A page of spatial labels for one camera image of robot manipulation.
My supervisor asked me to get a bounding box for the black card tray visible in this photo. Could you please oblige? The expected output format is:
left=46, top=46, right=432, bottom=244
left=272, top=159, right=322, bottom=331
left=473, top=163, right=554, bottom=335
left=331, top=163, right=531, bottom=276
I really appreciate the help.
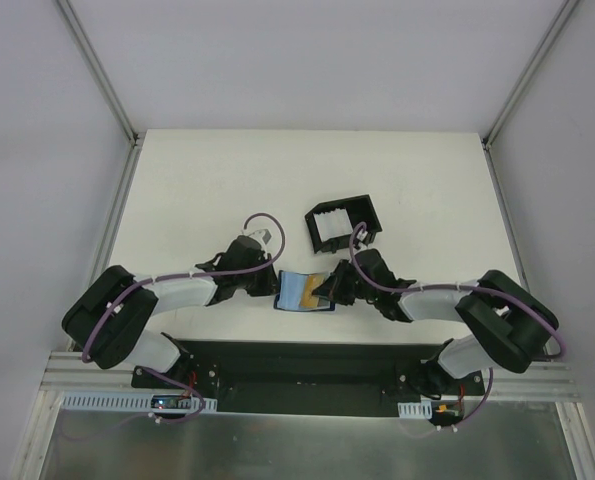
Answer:
left=304, top=194, right=382, bottom=254

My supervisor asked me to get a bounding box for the left aluminium frame post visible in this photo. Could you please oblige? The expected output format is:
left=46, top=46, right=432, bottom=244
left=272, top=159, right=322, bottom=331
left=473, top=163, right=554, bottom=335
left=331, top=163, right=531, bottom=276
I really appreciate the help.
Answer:
left=53, top=0, right=140, bottom=145

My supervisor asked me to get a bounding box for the right white cable duct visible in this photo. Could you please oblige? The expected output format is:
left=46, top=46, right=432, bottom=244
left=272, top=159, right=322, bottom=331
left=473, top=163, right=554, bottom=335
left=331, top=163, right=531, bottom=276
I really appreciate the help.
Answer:
left=397, top=400, right=433, bottom=420

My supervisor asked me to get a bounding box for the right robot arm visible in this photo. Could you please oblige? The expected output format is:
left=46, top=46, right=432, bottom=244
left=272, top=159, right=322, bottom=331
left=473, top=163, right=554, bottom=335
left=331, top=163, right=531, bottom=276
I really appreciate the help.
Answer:
left=312, top=249, right=559, bottom=398

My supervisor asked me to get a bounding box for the left white cable duct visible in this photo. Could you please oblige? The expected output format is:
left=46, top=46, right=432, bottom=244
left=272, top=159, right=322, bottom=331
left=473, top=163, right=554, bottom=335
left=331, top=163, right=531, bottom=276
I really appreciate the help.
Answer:
left=61, top=392, right=218, bottom=415

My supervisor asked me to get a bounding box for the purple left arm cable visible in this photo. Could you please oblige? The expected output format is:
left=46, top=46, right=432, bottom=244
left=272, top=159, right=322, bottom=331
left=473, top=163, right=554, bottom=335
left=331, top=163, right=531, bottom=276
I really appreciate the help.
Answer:
left=59, top=213, right=286, bottom=444

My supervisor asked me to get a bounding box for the gold credit card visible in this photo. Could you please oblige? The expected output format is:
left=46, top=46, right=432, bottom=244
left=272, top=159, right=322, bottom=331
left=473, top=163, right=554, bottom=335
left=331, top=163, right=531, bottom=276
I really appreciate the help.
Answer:
left=300, top=274, right=326, bottom=309

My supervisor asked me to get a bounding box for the white card stack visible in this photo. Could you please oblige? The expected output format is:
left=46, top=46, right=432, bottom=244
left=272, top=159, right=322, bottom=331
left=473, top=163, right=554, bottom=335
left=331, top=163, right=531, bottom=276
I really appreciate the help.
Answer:
left=313, top=208, right=353, bottom=242

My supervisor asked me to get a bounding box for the aluminium frame post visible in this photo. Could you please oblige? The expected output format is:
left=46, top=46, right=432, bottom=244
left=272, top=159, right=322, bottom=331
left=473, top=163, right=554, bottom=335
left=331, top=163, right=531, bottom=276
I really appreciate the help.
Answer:
left=53, top=0, right=140, bottom=145
left=482, top=0, right=582, bottom=151

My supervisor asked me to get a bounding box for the blue leather card holder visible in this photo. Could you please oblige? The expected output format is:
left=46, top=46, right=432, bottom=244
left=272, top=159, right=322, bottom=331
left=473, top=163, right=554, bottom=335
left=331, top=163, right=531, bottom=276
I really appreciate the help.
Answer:
left=273, top=271, right=336, bottom=313

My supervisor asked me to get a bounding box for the right aluminium frame post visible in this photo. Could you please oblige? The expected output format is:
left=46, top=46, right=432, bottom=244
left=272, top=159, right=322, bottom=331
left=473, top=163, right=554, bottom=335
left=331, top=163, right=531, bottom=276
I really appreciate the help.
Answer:
left=482, top=0, right=582, bottom=151

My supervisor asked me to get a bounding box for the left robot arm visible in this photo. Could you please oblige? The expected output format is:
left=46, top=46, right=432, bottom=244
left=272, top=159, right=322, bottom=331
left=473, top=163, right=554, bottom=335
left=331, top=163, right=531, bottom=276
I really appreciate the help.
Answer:
left=62, top=229, right=278, bottom=389

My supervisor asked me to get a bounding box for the white cable duct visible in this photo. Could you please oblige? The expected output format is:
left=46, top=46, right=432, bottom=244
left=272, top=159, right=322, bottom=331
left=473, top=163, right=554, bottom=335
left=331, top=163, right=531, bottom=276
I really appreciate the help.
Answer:
left=61, top=392, right=218, bottom=415
left=397, top=400, right=433, bottom=420

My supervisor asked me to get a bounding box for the aluminium front rail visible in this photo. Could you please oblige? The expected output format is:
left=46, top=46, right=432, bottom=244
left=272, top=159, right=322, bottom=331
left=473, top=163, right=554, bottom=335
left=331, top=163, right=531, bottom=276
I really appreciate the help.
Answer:
left=39, top=351, right=581, bottom=403

